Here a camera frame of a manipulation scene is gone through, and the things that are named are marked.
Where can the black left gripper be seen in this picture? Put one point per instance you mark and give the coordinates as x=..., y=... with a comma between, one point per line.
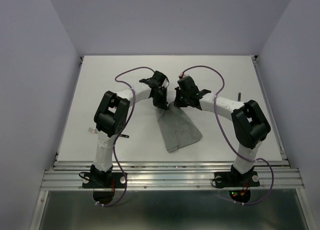
x=162, y=104

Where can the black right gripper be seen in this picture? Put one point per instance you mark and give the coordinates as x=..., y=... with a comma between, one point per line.
x=177, y=103

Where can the grey cloth napkin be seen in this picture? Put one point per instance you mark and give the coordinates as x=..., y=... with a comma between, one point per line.
x=177, y=129

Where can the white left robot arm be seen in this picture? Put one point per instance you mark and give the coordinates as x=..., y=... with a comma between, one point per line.
x=114, y=112

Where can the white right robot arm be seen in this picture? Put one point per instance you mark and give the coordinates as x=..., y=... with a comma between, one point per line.
x=249, y=122

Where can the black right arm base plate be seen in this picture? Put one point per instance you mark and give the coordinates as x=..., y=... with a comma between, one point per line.
x=235, y=180

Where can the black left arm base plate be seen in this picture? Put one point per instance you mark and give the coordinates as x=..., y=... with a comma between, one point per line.
x=112, y=180

